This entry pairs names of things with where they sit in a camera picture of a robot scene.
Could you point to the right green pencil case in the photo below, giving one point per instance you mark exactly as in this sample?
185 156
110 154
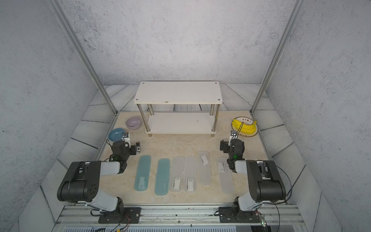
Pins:
162 177

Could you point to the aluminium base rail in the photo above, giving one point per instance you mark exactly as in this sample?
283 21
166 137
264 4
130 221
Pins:
184 218

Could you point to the green pencil case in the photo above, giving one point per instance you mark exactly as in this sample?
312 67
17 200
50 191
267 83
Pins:
162 177
143 173

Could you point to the left aluminium frame post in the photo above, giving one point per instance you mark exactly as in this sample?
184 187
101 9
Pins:
61 17

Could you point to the purple bowl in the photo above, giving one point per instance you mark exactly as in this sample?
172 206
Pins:
134 123

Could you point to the white two-tier shelf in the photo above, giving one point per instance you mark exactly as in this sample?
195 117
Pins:
179 93

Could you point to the yellow banana bunch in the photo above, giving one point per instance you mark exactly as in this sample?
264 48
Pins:
244 128

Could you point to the aluminium frame post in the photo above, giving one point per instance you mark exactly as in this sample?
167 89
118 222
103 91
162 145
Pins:
61 17
278 53

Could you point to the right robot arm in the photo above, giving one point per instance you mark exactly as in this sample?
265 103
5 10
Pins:
264 181

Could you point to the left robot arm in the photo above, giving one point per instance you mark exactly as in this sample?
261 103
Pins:
81 183

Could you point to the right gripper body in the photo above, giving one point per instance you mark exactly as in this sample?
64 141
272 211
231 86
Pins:
226 148

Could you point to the left green pencil case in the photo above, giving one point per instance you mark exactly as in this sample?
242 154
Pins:
143 173

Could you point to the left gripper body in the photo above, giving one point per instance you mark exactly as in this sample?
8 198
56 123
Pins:
132 151

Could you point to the right aluminium frame post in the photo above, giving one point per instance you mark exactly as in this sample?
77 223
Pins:
278 53

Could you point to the blue bowl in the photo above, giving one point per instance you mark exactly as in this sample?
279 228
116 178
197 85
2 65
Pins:
116 134

